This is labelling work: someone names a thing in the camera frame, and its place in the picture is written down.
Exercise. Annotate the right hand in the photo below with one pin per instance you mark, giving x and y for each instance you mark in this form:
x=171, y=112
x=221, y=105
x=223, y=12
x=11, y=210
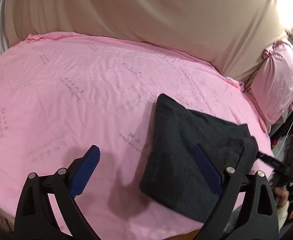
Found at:
x=282, y=193

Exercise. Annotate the pink pillow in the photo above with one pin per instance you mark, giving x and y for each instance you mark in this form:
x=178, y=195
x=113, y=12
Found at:
x=272, y=86

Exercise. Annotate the cream right sleeve forearm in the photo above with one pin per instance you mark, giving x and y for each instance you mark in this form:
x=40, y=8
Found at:
x=282, y=213

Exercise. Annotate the pink bed sheet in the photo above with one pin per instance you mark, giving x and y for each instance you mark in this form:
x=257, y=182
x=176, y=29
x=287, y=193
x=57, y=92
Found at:
x=61, y=93

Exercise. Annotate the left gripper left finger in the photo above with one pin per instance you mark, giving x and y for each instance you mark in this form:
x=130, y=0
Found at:
x=34, y=217

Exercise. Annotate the dark grey pants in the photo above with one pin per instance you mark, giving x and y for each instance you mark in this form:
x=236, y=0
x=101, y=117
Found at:
x=189, y=150

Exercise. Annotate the beige curtain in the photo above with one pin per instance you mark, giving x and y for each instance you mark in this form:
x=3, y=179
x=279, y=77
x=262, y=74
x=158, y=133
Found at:
x=229, y=34

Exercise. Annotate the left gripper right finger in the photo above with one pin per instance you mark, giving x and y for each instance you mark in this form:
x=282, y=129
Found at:
x=257, y=218

